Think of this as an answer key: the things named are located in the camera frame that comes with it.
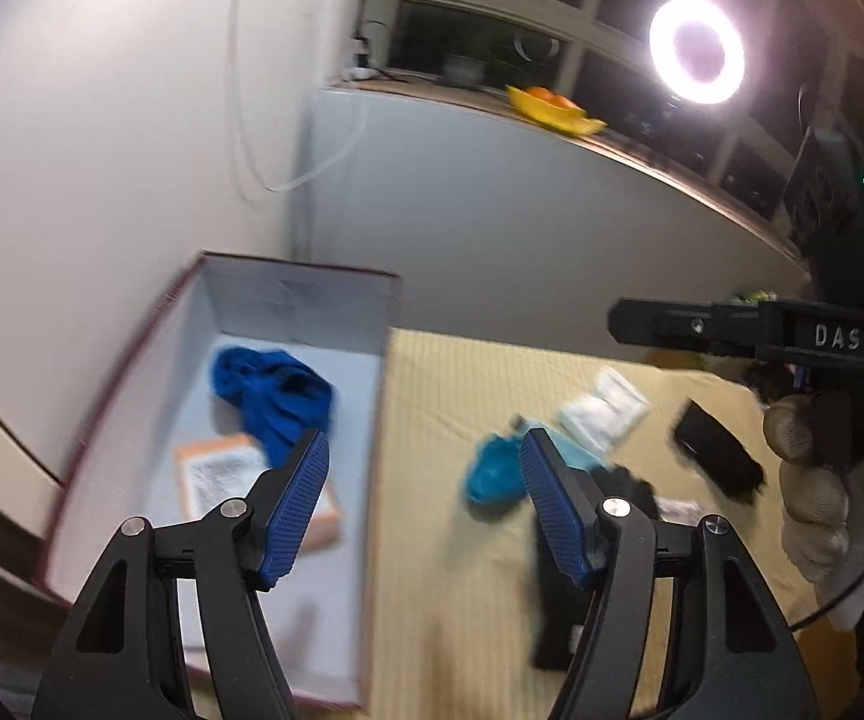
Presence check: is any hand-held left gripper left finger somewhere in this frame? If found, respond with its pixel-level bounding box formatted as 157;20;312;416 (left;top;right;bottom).
31;427;332;720

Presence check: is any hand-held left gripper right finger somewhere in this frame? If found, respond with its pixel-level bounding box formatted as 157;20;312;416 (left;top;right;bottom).
518;427;823;720

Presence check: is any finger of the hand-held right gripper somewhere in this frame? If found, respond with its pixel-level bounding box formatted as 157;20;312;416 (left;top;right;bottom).
608;298;763;358

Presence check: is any teal cloth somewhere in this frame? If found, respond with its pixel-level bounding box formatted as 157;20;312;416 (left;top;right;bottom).
464;427;605;516

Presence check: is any black cloth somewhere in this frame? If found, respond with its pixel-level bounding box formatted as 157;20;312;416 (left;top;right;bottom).
529;465;662;672

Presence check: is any white plastic packet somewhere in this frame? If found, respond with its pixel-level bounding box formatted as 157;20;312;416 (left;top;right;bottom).
558;367;650;452

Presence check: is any blue cloth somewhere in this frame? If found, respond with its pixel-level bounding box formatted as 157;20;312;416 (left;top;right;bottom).
211;345;335;470

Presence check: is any cardboard box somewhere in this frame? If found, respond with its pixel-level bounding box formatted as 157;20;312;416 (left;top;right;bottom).
33;251;403;710

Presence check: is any person's right hand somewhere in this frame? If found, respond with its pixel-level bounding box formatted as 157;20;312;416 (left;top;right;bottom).
763;394;864;632

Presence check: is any orange packet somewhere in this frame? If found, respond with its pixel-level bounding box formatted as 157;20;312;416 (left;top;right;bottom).
173;435;347;550

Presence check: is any yellow fruit plate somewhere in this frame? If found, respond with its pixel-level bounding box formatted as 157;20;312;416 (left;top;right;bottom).
505;84;608;138

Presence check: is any potted plant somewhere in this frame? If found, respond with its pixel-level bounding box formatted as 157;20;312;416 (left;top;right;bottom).
442;30;497;88

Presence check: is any white power adapter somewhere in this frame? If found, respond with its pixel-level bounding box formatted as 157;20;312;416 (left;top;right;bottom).
348;34;382;80

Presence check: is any ring light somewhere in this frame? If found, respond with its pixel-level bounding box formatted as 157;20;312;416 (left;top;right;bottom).
648;0;746;106

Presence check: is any white hanging cable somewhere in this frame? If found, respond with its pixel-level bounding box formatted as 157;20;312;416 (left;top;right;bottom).
226;0;370;193

